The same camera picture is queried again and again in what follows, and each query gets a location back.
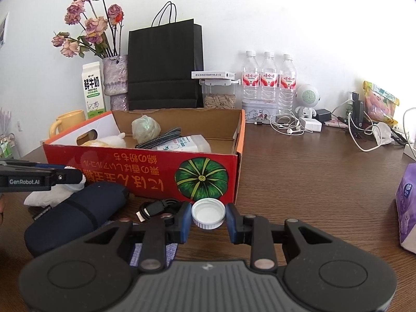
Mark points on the white wired earphones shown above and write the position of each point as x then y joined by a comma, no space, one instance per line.
286,123

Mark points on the white tissue paper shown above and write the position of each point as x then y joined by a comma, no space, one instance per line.
55,196

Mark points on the purple cloth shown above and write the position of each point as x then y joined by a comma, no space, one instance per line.
153,252

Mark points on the water bottle middle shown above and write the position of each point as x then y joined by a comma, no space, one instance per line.
268,78

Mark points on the colourful snack bag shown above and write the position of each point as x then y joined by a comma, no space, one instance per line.
379,104

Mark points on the black phone stand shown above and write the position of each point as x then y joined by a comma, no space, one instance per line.
356,115

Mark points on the yellow ceramic mug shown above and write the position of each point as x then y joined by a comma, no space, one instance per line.
66,121

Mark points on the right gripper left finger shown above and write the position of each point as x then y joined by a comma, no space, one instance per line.
166,228

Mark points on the purple tissue pack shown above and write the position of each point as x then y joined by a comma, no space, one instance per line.
405,200

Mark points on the white robot toy speaker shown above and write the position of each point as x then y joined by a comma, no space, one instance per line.
307,97

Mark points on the dried pink rose bouquet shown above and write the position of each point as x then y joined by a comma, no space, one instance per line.
101,30

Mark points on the person's left hand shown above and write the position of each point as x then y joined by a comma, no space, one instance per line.
2,205

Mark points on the yellow white plush toy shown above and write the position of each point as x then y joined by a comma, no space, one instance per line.
113,141

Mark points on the water bottle right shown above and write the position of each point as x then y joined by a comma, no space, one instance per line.
288,79

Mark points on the orange cardboard box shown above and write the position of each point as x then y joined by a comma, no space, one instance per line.
181,175

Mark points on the black paper shopping bag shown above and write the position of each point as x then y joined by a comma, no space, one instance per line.
161,59

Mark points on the black power adapter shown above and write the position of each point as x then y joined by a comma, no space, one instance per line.
323,115

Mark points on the green plastic bag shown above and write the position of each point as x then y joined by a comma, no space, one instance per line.
144,129

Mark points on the water bottle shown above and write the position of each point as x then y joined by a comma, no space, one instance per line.
288,79
250,76
268,78

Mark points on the purple textured vase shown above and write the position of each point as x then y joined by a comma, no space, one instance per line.
115,72

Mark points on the white face mask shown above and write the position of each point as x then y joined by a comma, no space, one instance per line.
382,133

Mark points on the grey printed tin box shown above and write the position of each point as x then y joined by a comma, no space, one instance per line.
258,111

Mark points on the white charger block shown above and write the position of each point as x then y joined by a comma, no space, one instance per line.
310,125

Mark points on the white plastic lid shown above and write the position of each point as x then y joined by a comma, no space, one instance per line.
208,213

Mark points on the flat white box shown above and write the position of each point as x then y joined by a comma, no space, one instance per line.
212,75

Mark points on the clear jar of seeds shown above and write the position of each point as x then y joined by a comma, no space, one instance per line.
221,94

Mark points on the water bottle left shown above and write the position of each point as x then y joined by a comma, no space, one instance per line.
250,76

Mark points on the white milk carton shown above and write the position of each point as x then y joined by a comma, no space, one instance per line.
93,91

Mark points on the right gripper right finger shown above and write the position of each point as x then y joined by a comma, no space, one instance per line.
254,231

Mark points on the white wet wipes pack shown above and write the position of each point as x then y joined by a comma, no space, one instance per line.
192,143

